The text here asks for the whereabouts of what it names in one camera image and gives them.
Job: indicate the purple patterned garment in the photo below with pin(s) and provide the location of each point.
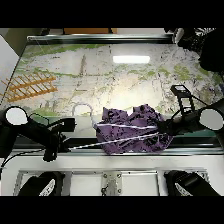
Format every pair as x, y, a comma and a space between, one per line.
133, 136

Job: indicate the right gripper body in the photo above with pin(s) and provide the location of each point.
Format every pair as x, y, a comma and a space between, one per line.
166, 128

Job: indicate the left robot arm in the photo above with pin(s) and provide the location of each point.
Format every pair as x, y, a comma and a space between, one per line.
32, 128

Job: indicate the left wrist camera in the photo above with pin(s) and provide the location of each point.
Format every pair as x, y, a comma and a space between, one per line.
67, 124

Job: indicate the white clothes hanger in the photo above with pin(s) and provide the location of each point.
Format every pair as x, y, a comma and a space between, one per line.
126, 126

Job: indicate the silver frame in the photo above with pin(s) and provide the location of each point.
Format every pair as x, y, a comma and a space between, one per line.
111, 181

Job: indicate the black white patterned garment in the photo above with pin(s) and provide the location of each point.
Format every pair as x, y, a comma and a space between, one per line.
191, 36

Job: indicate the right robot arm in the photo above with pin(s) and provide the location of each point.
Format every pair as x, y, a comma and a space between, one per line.
212, 119

